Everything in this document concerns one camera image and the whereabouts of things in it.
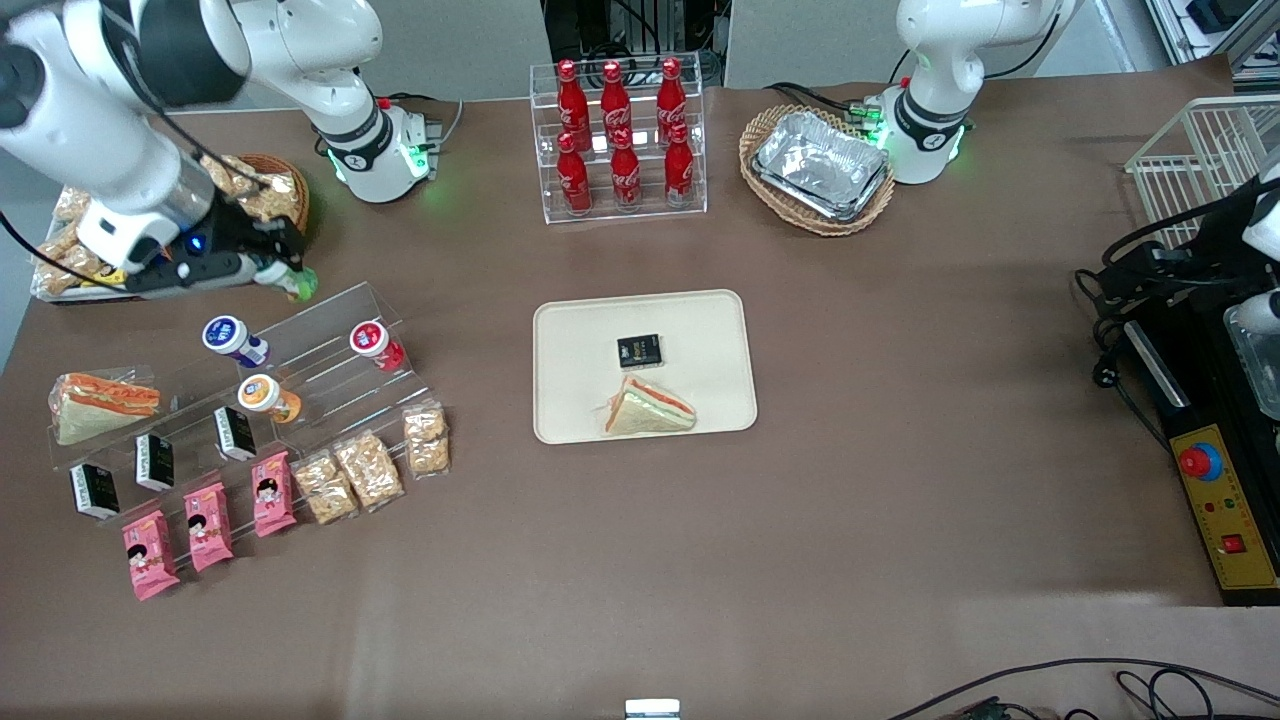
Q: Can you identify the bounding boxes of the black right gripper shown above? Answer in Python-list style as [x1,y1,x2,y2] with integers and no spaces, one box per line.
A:
[200,200,305,276]

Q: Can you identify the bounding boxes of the green cap gum bottle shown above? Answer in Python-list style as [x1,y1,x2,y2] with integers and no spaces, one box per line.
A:
[255,262,319,303]

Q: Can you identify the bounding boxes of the blue cap gum bottle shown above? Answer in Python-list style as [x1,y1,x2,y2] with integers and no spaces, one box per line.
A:
[202,316,271,367]

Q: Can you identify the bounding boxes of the red cap gum bottle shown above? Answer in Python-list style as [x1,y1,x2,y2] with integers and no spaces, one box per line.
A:
[350,320,406,373]

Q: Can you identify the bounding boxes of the orange cap gum bottle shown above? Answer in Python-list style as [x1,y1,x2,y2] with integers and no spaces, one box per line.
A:
[238,374,302,424]

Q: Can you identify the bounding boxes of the grey snack tray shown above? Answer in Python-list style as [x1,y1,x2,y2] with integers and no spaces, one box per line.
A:
[30,185,131,303]

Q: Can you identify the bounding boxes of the beige plastic tray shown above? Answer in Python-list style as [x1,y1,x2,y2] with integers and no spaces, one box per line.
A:
[533,290,758,444]

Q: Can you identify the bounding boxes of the wicker basket with snacks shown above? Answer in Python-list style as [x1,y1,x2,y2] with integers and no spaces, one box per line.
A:
[195,152,311,241]

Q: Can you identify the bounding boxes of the clear bag snack in basket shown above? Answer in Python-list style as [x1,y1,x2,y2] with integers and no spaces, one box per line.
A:
[200,155,301,226]

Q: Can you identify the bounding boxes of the clear acrylic stepped display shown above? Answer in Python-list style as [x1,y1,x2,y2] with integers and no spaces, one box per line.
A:
[48,282,431,471]

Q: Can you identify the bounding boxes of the clear bag granola snack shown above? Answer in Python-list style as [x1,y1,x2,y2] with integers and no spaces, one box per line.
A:
[403,400,451,479]
[293,452,359,525]
[333,430,406,513]

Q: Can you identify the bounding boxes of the wrapped triangle sandwich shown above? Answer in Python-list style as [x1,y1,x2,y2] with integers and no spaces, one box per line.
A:
[50,372,161,446]
[604,375,697,436]

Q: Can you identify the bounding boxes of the pink snack packet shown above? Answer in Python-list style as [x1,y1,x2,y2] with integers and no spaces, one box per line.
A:
[252,451,297,538]
[122,510,181,601]
[184,482,234,572]

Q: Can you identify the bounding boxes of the red cola bottle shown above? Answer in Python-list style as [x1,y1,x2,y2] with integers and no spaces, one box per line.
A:
[556,130,593,216]
[556,58,591,151]
[610,128,643,211]
[656,57,689,141]
[664,122,695,208]
[600,60,633,146]

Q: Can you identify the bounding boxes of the clear acrylic bottle rack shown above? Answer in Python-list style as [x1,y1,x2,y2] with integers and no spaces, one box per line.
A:
[530,52,708,225]

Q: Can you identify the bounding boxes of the stacked foil trays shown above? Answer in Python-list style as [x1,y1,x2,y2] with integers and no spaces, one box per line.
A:
[752,110,893,223]

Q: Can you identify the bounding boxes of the wicker basket with foil trays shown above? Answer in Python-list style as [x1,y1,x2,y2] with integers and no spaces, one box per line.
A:
[740,105,896,236]

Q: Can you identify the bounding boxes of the black sealing machine yellow panel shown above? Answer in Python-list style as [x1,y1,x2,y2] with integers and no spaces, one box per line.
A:
[1120,262,1280,607]

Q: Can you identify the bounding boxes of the red emergency stop button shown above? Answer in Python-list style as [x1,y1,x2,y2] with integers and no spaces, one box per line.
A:
[1177,440,1225,483]

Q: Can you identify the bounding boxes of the clear plastic container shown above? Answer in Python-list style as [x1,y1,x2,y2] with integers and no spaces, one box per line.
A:
[1224,292,1280,421]

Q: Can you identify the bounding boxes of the white rounded device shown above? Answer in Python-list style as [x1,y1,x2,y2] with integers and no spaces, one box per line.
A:
[1242,170,1280,263]

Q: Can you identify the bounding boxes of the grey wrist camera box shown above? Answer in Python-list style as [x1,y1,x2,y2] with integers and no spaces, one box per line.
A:
[125,250,263,298]

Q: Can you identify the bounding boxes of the grey cable at arm base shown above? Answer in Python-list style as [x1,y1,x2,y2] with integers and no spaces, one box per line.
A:
[425,98,466,151]

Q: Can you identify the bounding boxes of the dark equipment rack with cables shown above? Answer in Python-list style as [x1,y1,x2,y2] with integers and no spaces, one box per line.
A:
[543,0,731,89]

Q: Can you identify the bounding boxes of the black cable at arm base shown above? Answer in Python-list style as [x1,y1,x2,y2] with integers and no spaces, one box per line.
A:
[765,80,881,121]

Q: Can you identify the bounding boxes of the black power cable with plug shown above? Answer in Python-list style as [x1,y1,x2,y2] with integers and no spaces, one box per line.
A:
[1090,355,1176,451]

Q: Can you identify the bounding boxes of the black cable bundle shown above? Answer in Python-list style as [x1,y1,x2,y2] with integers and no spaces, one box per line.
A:
[1075,195,1261,331]

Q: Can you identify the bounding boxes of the silver metal handle bar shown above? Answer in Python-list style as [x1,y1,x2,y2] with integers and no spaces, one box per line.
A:
[1125,320,1191,409]

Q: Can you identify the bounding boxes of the long black table cable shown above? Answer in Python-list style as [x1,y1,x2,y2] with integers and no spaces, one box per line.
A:
[885,657,1280,720]

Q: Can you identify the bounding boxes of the white wire basket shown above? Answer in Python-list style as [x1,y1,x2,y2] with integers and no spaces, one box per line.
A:
[1125,95,1280,251]

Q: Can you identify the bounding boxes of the aluminium frame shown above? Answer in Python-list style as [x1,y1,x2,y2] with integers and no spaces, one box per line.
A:
[1145,0,1280,81]

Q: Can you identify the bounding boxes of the coiled black cable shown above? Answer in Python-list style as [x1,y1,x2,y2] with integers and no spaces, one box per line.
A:
[1115,668,1216,720]

